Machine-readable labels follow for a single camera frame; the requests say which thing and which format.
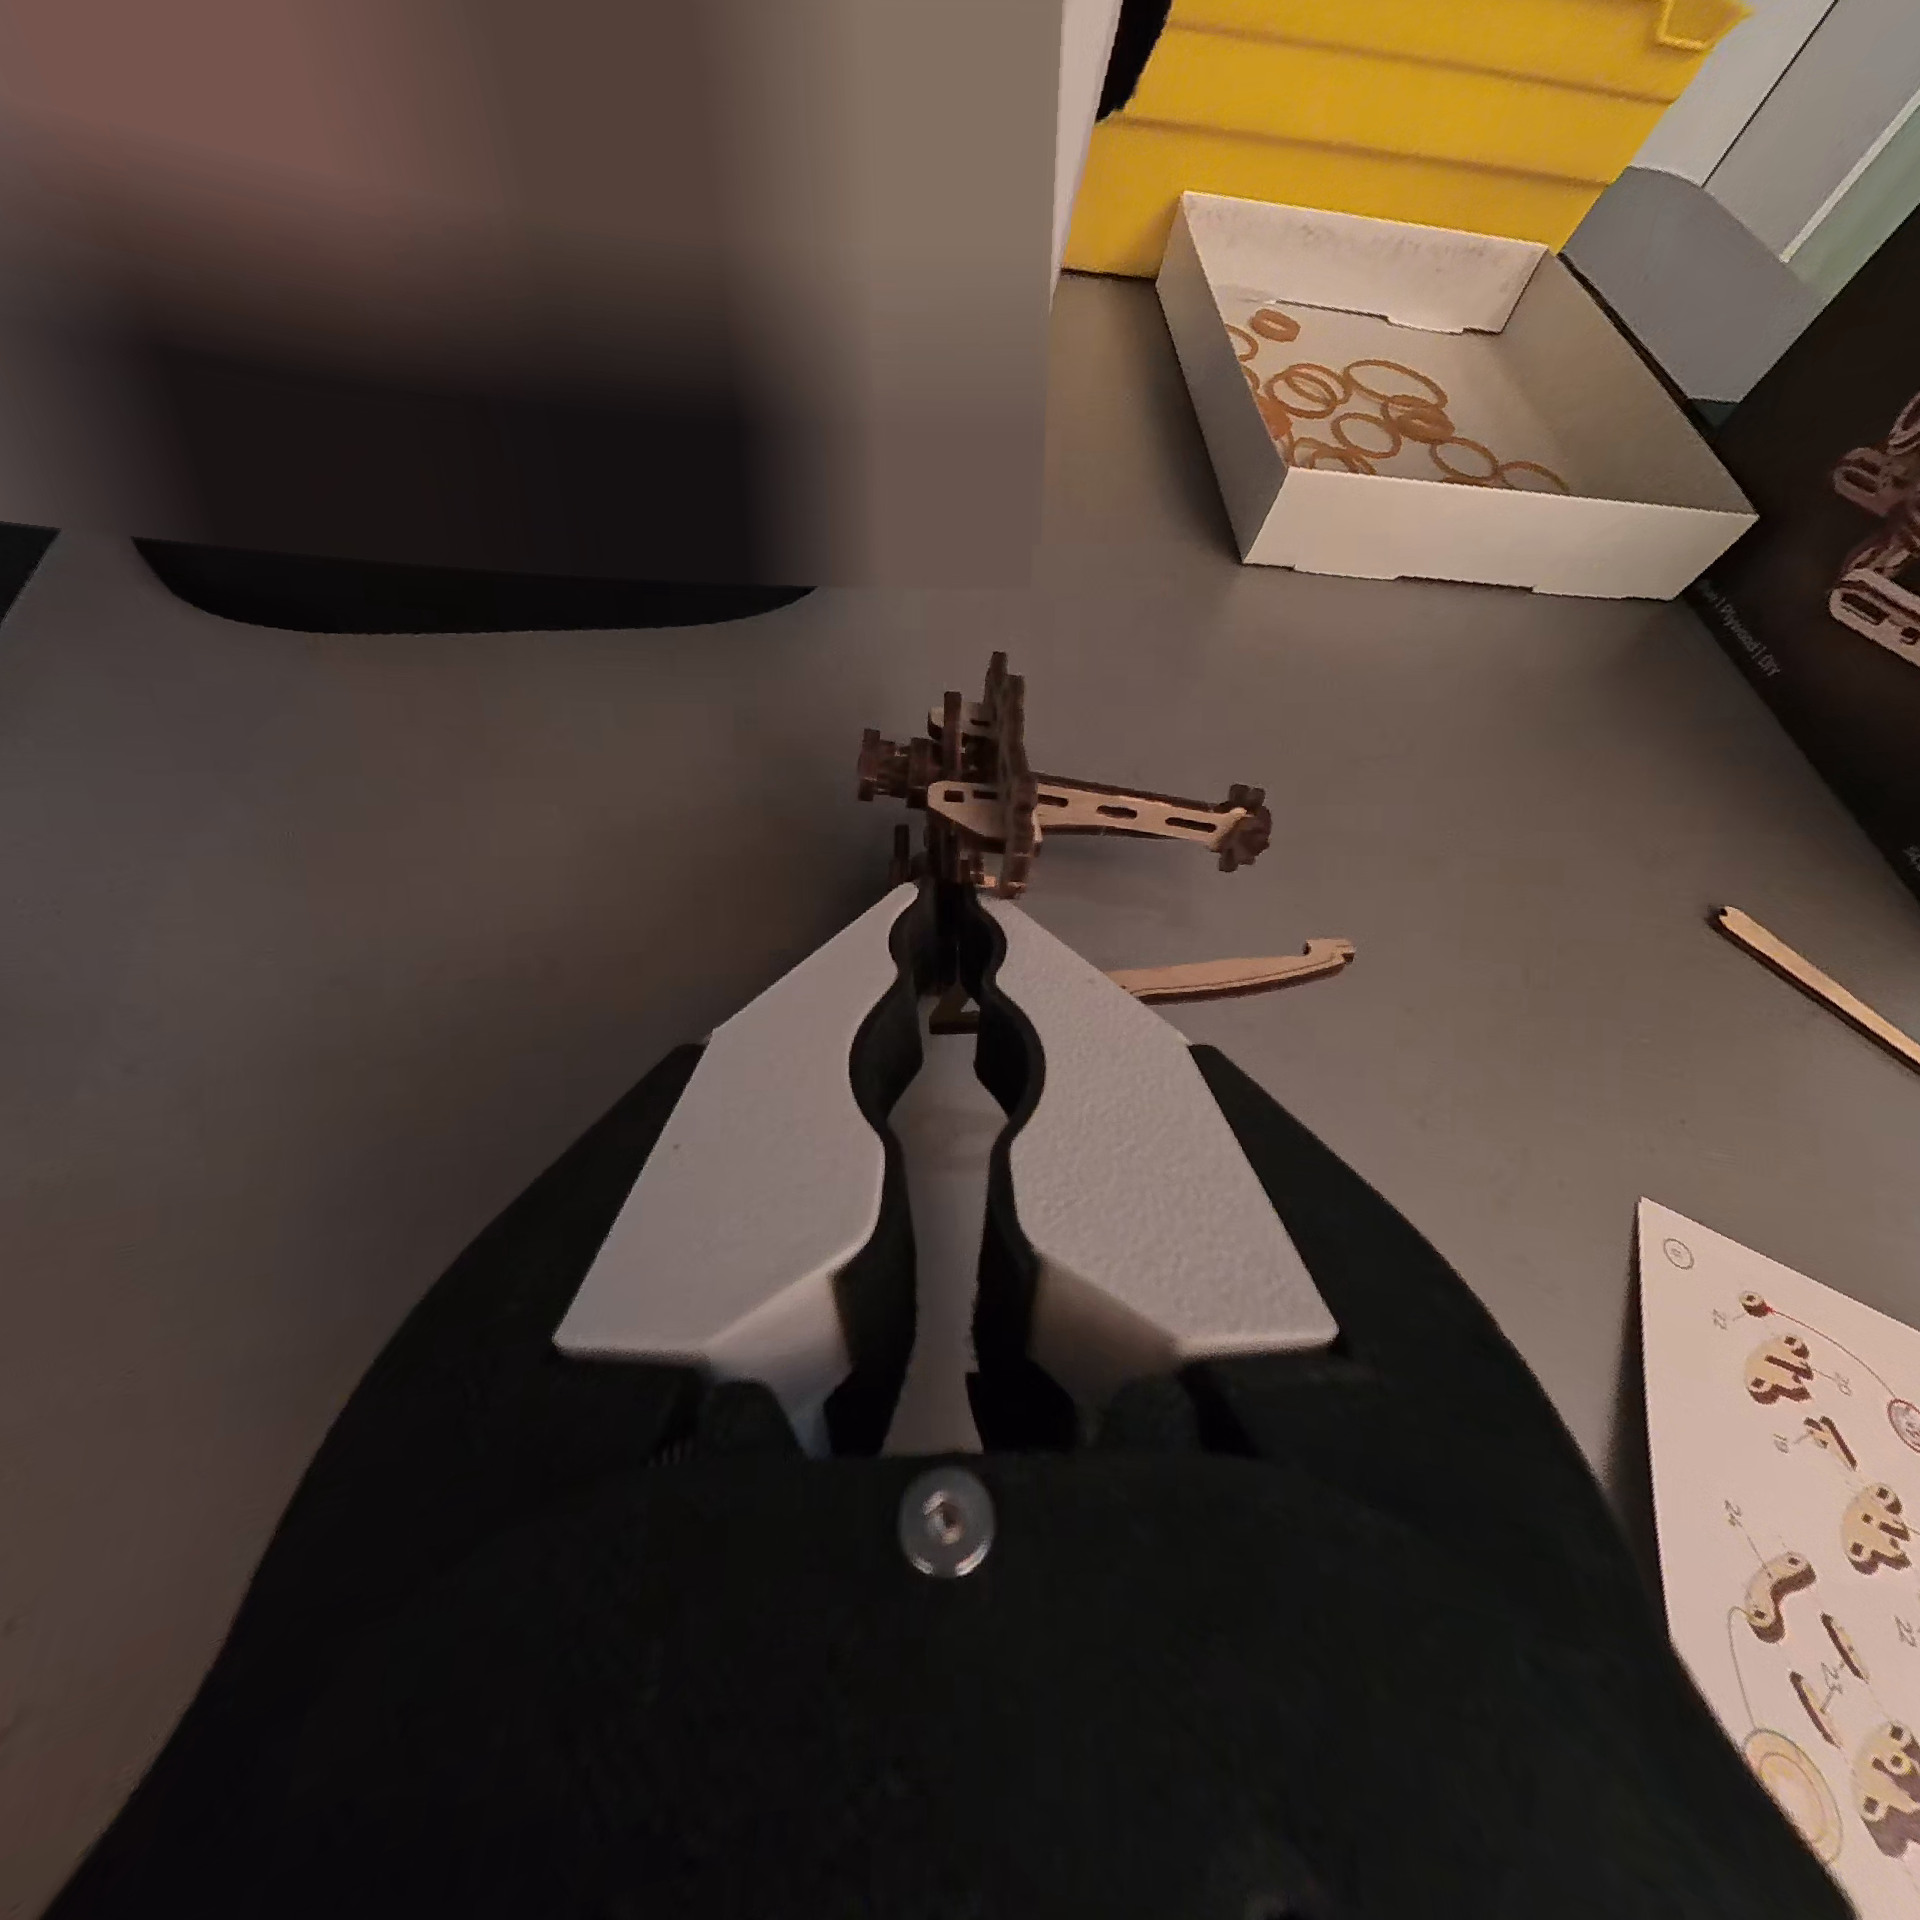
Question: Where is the black product box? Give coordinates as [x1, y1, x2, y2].
[1680, 202, 1920, 910]

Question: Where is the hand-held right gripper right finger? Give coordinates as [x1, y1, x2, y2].
[967, 895, 1341, 1457]

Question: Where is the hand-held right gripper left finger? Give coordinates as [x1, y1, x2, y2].
[551, 882, 924, 1457]

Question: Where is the instruction booklet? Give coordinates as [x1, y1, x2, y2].
[1635, 1198, 1920, 1920]

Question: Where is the grey storage bin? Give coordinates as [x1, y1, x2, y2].
[1560, 165, 1825, 406]

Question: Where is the pile of rubber bands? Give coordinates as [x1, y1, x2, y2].
[1223, 306, 1569, 495]

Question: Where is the wooden model assembly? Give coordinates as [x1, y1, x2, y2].
[856, 650, 1274, 1041]

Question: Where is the black curved object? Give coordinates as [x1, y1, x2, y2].
[133, 537, 818, 635]

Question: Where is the curved wooden arm part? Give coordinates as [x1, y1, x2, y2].
[1106, 940, 1355, 1004]

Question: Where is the white cardboard box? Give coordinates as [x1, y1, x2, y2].
[1154, 190, 1761, 602]

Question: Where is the thin wooden stick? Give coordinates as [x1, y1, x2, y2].
[1713, 903, 1920, 1074]

